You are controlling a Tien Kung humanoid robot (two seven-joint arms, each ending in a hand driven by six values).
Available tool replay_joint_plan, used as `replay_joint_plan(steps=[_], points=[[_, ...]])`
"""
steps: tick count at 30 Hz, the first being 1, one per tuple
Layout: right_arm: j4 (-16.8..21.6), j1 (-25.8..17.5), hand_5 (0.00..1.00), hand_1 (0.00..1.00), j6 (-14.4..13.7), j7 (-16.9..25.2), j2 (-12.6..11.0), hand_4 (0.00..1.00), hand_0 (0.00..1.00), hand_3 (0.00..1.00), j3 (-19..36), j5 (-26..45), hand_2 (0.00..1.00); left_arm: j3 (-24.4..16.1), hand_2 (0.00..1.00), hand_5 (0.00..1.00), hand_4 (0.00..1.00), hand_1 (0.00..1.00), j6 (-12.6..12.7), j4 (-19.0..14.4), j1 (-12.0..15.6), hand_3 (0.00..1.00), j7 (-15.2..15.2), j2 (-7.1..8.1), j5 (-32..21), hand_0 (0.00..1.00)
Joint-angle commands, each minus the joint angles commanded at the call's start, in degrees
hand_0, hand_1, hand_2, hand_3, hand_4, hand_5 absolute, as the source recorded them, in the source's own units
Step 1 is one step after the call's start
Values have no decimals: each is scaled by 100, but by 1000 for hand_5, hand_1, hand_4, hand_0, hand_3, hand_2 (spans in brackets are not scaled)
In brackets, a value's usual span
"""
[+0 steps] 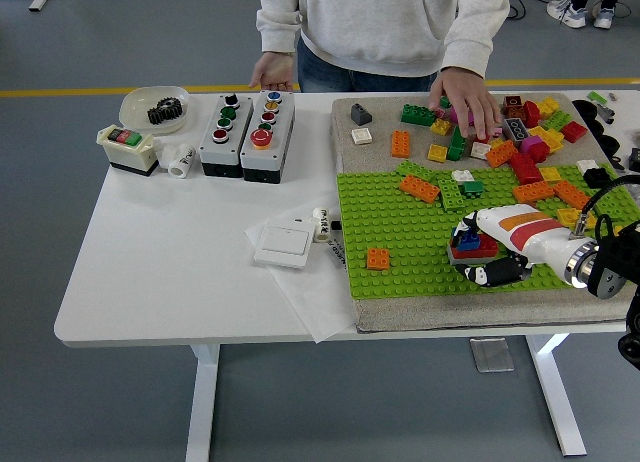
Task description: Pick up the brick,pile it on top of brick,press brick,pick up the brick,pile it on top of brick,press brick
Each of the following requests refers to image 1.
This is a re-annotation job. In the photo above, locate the grey four-button control box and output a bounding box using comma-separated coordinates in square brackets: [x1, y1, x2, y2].
[199, 92, 255, 178]

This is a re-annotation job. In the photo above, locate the black floor cable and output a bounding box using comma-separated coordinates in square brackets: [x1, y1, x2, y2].
[505, 0, 581, 19]

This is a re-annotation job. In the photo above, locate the grey long brick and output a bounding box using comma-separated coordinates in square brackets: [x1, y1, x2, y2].
[501, 117, 531, 144]
[447, 245, 499, 267]

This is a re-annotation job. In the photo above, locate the white label strip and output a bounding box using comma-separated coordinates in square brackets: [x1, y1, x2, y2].
[326, 237, 348, 269]

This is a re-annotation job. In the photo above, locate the black brick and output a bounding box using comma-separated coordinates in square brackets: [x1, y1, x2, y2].
[582, 167, 613, 189]

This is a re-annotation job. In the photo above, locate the black gear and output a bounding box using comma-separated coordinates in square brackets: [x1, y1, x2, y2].
[146, 97, 184, 129]

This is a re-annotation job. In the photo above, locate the yellow floor tape line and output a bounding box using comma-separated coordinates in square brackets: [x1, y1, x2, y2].
[0, 76, 640, 99]

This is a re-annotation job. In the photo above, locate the clear plastic bag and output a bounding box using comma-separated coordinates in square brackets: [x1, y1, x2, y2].
[615, 169, 640, 201]

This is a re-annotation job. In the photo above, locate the person's right hand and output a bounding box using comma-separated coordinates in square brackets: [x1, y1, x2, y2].
[248, 51, 296, 92]

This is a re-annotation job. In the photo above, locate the white plastic bowl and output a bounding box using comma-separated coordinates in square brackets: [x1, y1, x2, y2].
[118, 85, 192, 136]

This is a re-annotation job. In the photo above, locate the white wall switch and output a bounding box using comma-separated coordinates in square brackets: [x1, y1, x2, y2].
[253, 219, 316, 271]

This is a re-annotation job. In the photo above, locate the green studded baseplate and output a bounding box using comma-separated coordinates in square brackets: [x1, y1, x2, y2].
[336, 163, 637, 300]

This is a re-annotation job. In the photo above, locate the orange long brick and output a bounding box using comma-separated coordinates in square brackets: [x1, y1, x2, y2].
[485, 140, 519, 169]
[398, 174, 442, 204]
[552, 179, 593, 211]
[512, 180, 557, 205]

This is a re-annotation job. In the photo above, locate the small white pipe fitting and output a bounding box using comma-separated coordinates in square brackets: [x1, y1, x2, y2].
[310, 207, 333, 244]

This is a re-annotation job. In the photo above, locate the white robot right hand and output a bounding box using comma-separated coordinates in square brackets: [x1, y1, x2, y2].
[451, 205, 600, 289]

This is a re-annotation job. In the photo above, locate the white paper sheet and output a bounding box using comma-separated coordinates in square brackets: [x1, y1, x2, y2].
[243, 215, 357, 344]

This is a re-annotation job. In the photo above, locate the orange square brick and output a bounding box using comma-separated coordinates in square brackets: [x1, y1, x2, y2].
[365, 246, 392, 271]

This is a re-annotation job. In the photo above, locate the red long brick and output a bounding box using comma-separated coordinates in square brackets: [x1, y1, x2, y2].
[449, 235, 499, 260]

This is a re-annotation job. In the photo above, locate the white table leg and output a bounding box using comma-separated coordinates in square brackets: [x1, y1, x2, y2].
[524, 332, 588, 458]
[185, 342, 222, 462]

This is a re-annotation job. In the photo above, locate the cream switch box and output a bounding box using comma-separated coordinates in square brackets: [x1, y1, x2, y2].
[95, 123, 160, 179]

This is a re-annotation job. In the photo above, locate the large red brick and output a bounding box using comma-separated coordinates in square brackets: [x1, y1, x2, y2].
[509, 152, 543, 185]

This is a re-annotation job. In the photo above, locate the grey emergency-stop control box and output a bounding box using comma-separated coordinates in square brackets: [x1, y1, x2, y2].
[240, 89, 297, 185]

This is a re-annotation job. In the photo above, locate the silver floor plate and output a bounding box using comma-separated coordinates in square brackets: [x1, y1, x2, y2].
[469, 336, 516, 374]

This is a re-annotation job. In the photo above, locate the person's left hand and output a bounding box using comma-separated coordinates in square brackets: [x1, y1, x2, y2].
[427, 65, 503, 140]

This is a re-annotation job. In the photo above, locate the lime green long brick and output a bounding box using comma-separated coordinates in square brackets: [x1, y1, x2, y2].
[395, 160, 438, 182]
[437, 177, 467, 214]

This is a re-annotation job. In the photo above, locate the white pipe tee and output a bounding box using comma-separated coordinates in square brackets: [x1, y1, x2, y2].
[156, 142, 197, 180]

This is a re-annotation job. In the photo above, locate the grey-brown mat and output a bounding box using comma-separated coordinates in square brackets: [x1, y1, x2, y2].
[330, 92, 640, 334]

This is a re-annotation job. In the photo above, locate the background person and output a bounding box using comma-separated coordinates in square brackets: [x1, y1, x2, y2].
[545, 0, 632, 31]

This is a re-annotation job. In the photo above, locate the dark green long brick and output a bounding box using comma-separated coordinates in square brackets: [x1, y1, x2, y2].
[445, 125, 468, 162]

